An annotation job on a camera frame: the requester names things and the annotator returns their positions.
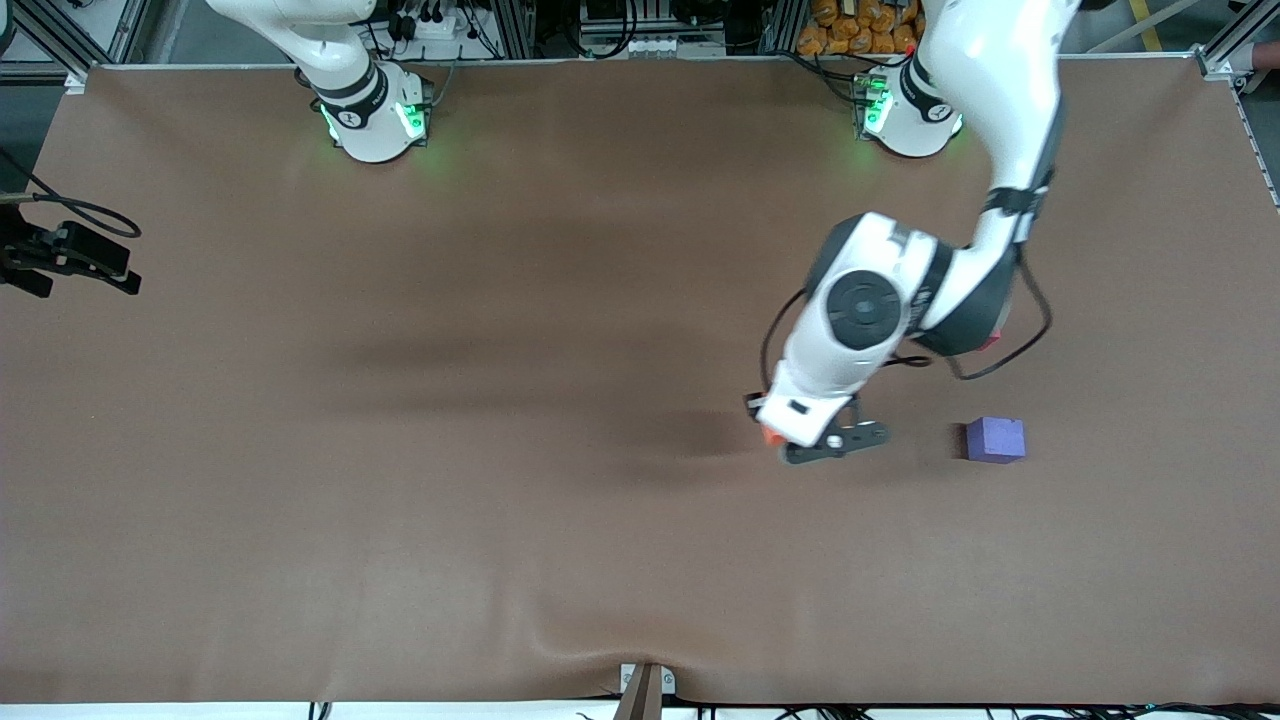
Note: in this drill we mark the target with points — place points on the metal table clamp bracket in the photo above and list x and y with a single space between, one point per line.
645 690

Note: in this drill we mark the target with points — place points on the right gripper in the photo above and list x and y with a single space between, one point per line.
22 250

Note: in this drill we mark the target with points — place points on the purple foam block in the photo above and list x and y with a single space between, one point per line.
995 440

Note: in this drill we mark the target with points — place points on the aluminium frame post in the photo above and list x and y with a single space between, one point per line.
70 58
1225 55

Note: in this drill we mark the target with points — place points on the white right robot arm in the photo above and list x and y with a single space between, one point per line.
370 130

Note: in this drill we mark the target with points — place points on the white power strip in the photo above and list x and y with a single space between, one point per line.
435 27

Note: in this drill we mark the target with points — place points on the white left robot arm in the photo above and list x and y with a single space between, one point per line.
1000 80

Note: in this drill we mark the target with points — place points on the brown table cover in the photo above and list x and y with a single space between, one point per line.
500 500

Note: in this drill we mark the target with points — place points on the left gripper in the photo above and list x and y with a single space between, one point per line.
750 405

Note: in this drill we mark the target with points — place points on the orange packets pile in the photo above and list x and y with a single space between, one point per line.
850 35

